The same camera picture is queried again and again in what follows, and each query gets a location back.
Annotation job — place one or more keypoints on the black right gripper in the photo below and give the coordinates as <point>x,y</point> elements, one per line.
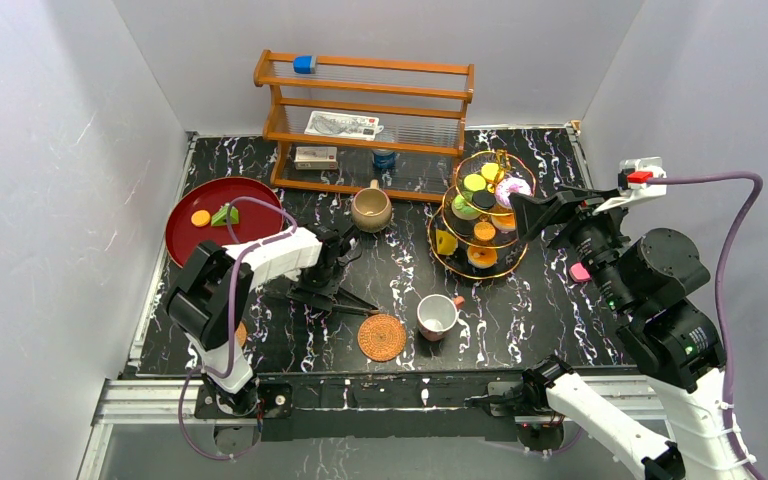
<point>531,215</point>

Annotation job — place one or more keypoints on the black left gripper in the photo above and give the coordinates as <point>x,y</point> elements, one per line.
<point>321,286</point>

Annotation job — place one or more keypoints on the pink frosted donut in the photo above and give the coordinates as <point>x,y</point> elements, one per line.
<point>508,186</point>

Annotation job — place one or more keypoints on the orange round cookie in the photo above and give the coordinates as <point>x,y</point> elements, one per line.
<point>490,172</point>
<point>484,231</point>

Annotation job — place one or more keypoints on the black round cookie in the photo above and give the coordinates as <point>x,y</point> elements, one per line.
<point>483,200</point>
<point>463,228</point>

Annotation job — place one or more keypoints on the three-tier glass gold stand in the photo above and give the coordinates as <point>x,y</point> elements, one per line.
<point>509,248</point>

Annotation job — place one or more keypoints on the orange white round cake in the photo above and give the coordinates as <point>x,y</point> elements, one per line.
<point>482,257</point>

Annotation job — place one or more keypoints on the green round cookie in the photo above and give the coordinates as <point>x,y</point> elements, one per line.
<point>474,182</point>

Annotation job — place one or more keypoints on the green frosted donut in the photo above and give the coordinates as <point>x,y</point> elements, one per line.
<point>463,210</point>

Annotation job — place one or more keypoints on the yellow striped toy cake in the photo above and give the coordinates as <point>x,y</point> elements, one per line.
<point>445,242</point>

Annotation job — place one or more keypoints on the green triangular toy cake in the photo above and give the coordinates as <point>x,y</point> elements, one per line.
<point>225,215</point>

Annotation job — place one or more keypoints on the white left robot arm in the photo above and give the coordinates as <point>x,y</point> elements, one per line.
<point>207,299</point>

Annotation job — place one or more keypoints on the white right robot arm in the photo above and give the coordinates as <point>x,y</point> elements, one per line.
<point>673,344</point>

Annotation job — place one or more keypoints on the small pink eraser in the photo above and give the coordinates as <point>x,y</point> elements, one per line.
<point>578,273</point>

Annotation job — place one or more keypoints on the centre woven rattan coaster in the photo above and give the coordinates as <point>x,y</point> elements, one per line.
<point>381,337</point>

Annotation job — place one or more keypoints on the woven rattan coaster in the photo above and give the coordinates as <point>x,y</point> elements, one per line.
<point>381,337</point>
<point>241,334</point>

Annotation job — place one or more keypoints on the left woven rattan coaster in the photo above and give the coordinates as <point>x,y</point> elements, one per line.
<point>241,334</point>

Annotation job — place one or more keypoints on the beige ceramic pitcher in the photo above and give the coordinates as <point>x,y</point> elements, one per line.
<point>371,208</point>

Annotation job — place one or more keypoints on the red round tray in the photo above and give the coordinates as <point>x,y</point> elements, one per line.
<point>255,221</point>

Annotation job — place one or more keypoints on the pink floral mug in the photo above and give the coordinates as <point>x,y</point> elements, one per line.
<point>437,314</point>

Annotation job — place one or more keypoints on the small white red box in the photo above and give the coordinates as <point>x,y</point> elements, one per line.
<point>316,158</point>

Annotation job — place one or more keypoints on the small orange macaron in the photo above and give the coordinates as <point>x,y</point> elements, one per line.
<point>201,218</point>

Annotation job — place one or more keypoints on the blue bottle cap jar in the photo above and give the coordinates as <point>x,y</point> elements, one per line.
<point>383,159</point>

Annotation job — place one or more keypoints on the white plastic packet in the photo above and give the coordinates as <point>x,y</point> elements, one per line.
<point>339,125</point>

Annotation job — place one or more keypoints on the wooden shelf rack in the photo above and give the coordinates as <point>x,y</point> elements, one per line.
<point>400,121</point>

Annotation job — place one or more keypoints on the blue white eraser block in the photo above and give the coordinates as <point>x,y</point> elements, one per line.
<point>304,65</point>

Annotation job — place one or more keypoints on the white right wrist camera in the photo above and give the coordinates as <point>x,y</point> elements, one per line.
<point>633,183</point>

